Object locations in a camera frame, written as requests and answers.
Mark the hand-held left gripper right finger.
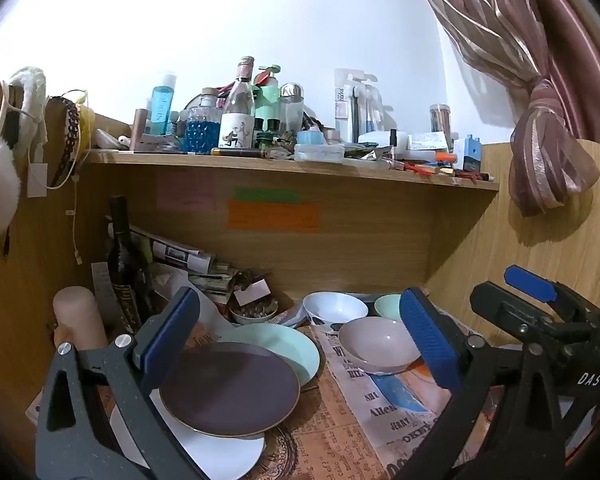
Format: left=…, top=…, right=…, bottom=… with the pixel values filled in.
left=394, top=287, right=581, bottom=480

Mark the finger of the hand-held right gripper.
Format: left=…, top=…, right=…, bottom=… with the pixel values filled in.
left=469, top=282, right=561, bottom=353
left=504, top=265, right=577, bottom=312

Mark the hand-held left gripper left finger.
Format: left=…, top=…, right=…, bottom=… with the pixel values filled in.
left=34, top=286, right=208, bottom=480

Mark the lavender bowl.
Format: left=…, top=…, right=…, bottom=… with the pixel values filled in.
left=338, top=316, right=423, bottom=376

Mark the mint green bowl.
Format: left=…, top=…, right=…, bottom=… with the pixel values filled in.
left=374, top=294, right=406, bottom=322

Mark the dark purple plate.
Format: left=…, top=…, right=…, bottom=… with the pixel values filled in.
left=159, top=342, right=301, bottom=438

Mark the mint green plate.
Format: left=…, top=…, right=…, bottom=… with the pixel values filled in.
left=215, top=322, right=322, bottom=393

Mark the white plate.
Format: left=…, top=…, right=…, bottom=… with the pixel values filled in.
left=107, top=390, right=267, bottom=480

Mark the grey paper sheet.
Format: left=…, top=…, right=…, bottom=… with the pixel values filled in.
left=189, top=286, right=233, bottom=343

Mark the stack of newspapers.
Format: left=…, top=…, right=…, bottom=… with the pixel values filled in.
left=130, top=225, right=241, bottom=306

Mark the small bowl of coins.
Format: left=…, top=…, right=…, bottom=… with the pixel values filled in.
left=229, top=300, right=279, bottom=325

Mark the dark wine bottle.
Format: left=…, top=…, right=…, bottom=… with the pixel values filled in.
left=105, top=196, right=152, bottom=322

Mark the white paper card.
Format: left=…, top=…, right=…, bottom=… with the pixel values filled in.
left=237, top=280, right=271, bottom=304

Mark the beige cylinder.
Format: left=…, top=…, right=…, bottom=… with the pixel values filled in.
left=53, top=286, right=109, bottom=352

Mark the white patterned bowl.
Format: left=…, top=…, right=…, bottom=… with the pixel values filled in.
left=302, top=291, right=369, bottom=332

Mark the newspaper print tablecloth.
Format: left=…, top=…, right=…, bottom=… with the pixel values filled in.
left=25, top=310, right=488, bottom=480

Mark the pink sticky note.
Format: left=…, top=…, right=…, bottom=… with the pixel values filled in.
left=157, top=172, right=217, bottom=211

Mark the blue plastic box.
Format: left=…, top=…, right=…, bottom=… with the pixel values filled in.
left=452, top=135, right=483, bottom=172

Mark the orange sticky note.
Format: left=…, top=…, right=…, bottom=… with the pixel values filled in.
left=228, top=201, right=321, bottom=234

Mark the round woven placemat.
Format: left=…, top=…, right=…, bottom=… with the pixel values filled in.
left=247, top=407, right=303, bottom=480

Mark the green sticky note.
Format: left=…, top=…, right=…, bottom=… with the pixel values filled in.
left=233, top=188, right=302, bottom=205

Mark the clear tube of sticks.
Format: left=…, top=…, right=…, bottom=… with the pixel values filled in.
left=429, top=104, right=454, bottom=137

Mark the pink striped curtain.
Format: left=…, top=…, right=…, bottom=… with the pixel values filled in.
left=407, top=0, right=600, bottom=217

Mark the blue bead jar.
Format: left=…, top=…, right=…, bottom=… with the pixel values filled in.
left=183, top=87, right=222, bottom=155

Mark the white charger adapter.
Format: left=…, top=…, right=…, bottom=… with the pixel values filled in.
left=27, top=162, right=49, bottom=199

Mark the brown tube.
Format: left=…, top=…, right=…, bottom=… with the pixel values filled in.
left=132, top=109, right=149, bottom=152

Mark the clear flat plastic box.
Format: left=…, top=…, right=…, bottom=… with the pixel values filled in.
left=293, top=143, right=346, bottom=163

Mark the blue liquid bottle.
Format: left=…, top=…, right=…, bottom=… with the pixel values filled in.
left=149, top=74, right=178, bottom=137

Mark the yellow headband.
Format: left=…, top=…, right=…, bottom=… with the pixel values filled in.
left=77, top=91, right=97, bottom=152

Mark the dark braided headband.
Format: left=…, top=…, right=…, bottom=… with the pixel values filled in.
left=50, top=97, right=82, bottom=187

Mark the clear labelled glass bottle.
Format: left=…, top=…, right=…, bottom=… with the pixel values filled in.
left=218, top=56, right=257, bottom=150

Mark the toothbrush package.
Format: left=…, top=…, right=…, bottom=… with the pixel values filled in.
left=334, top=68, right=384, bottom=144

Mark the mint green pump bottle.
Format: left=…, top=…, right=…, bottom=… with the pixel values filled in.
left=253, top=65, right=281, bottom=134

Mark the clear jar silver lid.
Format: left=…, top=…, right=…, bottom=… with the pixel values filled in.
left=278, top=82, right=305, bottom=134

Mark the white fluffy headband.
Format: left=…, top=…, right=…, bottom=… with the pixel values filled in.
left=0, top=66, right=49, bottom=148

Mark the white charger cable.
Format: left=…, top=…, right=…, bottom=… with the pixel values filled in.
left=30, top=90, right=90, bottom=263

